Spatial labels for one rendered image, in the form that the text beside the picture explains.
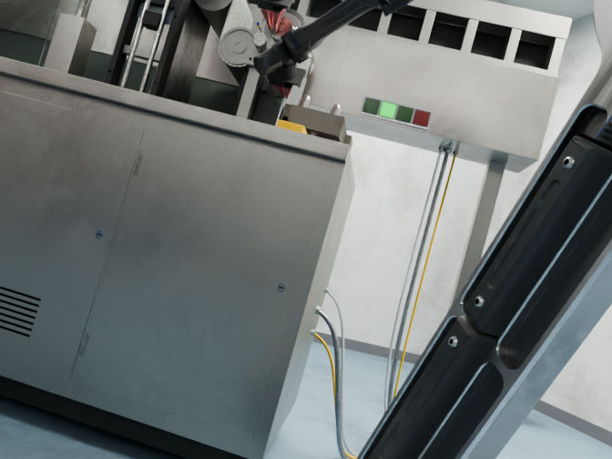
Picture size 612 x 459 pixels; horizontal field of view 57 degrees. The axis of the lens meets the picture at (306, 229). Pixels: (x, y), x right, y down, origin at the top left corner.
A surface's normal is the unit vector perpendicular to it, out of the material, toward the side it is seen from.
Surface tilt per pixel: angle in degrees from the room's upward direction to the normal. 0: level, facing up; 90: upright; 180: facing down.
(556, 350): 115
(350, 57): 90
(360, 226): 90
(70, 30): 90
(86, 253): 90
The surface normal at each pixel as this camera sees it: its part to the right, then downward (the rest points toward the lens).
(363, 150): 0.37, 0.06
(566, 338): 0.22, 0.47
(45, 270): -0.11, -0.07
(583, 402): -0.89, -0.27
